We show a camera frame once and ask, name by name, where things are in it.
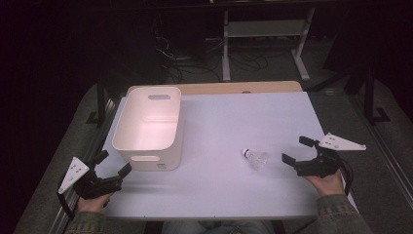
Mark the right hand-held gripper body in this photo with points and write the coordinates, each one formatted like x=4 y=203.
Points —
x=319 y=165

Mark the black metal stand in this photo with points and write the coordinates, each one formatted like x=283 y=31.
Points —
x=370 y=97
x=101 y=97

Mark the white metal desk frame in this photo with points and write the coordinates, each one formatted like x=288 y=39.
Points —
x=264 y=28

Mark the person's right hand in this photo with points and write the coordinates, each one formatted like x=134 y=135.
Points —
x=329 y=185

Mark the white shuttlecock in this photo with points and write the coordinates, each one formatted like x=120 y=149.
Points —
x=256 y=158

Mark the person's left hand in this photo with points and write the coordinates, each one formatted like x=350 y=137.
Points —
x=91 y=205

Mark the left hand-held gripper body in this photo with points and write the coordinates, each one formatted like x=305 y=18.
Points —
x=97 y=187

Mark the white plastic storage bin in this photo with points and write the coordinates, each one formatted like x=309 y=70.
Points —
x=146 y=130

